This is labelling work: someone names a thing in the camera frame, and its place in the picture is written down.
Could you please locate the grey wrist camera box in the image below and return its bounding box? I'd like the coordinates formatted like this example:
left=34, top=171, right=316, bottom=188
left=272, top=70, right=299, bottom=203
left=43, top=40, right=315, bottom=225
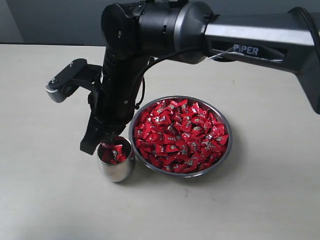
left=44, top=58, right=87, bottom=103

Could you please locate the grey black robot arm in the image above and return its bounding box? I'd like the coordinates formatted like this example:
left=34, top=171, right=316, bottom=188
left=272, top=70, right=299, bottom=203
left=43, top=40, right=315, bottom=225
left=80, top=0, right=320, bottom=155

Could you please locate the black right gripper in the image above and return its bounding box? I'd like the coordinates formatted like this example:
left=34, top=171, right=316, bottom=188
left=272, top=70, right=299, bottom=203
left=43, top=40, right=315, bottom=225
left=80, top=48, right=152, bottom=155

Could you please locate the steel cup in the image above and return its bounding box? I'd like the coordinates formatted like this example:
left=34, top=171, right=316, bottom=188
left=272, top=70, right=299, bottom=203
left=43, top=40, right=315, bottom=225
left=97, top=136, right=136, bottom=183

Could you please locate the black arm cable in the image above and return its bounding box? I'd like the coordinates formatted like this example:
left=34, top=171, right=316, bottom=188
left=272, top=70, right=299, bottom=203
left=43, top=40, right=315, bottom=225
left=139, top=0, right=191, bottom=10

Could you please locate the steel bowl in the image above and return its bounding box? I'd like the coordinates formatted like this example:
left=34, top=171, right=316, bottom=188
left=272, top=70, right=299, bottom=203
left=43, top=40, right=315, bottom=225
left=129, top=96, right=233, bottom=178

